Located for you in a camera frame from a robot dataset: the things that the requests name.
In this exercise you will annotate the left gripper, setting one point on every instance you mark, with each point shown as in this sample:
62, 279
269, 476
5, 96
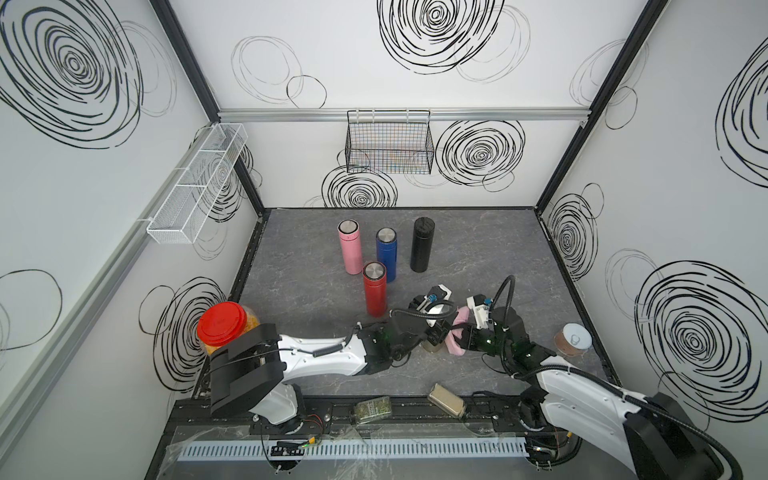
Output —
438, 333

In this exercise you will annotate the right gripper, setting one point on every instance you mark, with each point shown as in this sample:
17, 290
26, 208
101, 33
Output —
466, 340

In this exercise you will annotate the pink microfiber cloth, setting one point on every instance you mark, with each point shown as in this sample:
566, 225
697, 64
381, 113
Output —
460, 325

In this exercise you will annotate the red thermos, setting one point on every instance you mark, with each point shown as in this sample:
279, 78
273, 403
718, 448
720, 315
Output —
375, 283

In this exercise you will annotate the blue thermos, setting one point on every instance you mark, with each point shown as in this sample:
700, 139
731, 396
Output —
387, 251

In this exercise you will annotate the black thermos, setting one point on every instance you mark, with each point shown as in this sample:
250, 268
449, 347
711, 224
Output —
422, 241

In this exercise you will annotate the pink thermos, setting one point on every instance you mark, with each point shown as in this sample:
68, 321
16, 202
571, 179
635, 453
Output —
349, 237

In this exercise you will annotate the gold thermos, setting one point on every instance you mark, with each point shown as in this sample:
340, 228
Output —
434, 340

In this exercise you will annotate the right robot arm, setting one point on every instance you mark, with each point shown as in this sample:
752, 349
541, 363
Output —
649, 435

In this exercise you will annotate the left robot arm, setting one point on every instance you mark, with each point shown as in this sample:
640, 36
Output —
254, 372

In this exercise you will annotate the white lid can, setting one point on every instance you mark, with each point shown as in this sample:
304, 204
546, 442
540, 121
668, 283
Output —
573, 340

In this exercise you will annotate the beige sponge block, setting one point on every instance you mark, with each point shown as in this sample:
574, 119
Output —
448, 402

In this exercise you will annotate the green scouring pad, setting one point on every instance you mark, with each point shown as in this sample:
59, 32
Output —
372, 410

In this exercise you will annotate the red lid snack jar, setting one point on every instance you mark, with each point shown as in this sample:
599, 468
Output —
223, 323

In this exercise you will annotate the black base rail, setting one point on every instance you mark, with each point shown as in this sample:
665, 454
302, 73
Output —
485, 414

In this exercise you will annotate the white cable duct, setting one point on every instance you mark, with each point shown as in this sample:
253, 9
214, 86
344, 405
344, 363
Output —
356, 449

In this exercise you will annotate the black wire basket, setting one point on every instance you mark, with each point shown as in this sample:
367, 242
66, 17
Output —
389, 142

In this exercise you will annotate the white wire shelf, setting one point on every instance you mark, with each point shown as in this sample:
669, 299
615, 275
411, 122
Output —
202, 178

